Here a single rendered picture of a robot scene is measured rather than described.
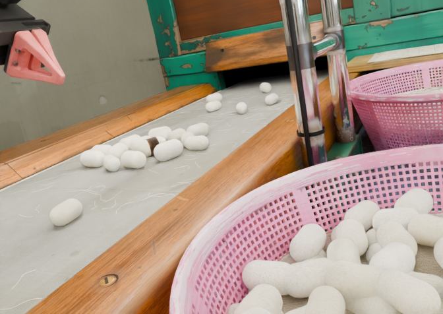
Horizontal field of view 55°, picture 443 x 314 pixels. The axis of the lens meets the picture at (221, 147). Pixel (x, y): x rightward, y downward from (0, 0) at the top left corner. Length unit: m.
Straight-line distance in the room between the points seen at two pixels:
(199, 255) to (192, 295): 0.03
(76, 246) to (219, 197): 0.12
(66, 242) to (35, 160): 0.29
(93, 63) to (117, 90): 0.18
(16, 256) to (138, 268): 0.15
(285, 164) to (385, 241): 0.14
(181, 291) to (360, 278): 0.09
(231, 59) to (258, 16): 0.12
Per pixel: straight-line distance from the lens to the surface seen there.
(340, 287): 0.24
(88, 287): 0.23
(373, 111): 0.56
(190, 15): 1.08
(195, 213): 0.28
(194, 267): 0.22
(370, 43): 0.94
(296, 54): 0.38
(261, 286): 0.23
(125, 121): 0.77
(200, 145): 0.52
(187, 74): 1.09
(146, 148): 0.54
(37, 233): 0.40
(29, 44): 0.63
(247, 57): 0.95
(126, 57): 2.16
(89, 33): 2.27
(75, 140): 0.69
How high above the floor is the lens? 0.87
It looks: 15 degrees down
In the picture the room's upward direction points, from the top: 11 degrees counter-clockwise
